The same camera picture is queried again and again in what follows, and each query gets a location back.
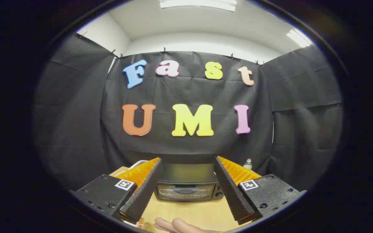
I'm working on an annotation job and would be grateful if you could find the white pop-up toaster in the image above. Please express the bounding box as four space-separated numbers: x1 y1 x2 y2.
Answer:
129 160 149 169

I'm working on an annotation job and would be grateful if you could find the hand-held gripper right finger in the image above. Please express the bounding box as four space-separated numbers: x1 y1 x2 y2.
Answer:
214 156 307 225

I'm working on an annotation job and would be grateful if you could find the black toaster oven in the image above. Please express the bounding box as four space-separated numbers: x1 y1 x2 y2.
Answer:
153 163 225 203

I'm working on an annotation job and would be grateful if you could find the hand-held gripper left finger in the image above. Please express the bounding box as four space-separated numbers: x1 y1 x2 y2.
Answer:
69 157 163 224

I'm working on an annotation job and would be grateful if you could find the small ceiling light panel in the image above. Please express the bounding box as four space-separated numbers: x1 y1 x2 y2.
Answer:
286 29 311 48

